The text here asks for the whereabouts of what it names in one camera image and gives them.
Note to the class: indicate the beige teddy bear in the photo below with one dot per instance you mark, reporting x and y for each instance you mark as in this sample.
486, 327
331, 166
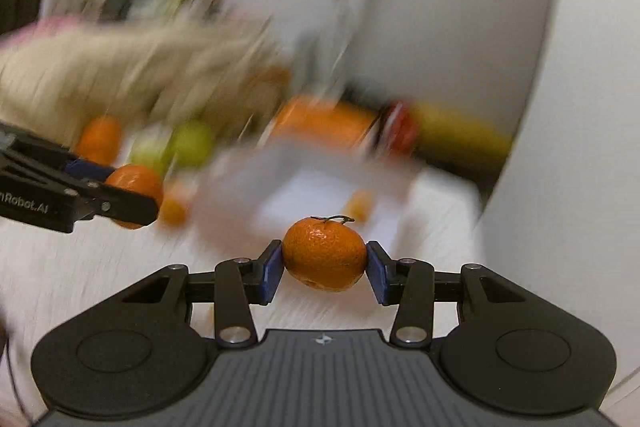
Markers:
260, 92

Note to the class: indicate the green guava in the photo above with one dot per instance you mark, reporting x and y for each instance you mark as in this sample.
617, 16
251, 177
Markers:
192, 143
150, 153

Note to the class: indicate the mandarin with stem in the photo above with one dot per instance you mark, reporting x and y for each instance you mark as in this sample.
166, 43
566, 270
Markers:
325, 257

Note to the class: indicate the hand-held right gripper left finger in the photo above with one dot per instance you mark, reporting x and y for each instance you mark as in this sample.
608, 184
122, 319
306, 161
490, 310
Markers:
272, 273

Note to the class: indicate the orange paper bag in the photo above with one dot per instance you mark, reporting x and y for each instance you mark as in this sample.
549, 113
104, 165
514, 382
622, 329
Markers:
325, 117

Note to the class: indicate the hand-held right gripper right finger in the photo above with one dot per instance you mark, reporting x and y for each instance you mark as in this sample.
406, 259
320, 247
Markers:
376, 278

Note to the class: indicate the pink cardboard box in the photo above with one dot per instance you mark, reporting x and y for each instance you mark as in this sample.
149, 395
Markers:
310, 187

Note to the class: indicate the pink cloth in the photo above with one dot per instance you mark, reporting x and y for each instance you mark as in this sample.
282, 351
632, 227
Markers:
45, 28

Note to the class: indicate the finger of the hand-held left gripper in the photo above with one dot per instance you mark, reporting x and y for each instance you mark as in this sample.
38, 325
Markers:
130, 207
82, 168

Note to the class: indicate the small round orange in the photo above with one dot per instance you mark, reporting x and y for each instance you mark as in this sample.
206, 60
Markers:
361, 205
172, 208

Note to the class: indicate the beige blanket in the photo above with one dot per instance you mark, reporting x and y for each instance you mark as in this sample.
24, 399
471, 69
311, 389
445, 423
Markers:
60, 62

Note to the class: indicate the white lace tablecloth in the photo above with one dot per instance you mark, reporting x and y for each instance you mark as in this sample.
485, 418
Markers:
100, 267

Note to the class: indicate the large orange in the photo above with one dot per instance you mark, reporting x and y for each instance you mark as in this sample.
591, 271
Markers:
100, 139

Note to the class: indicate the red object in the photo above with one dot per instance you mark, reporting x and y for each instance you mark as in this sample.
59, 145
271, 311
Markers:
400, 127

